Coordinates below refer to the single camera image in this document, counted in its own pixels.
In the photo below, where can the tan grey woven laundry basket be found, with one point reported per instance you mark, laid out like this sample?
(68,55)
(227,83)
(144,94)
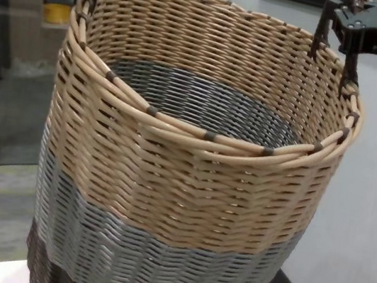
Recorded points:
(185,184)

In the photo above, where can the yellow round container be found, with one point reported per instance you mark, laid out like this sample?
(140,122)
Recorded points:
(56,13)

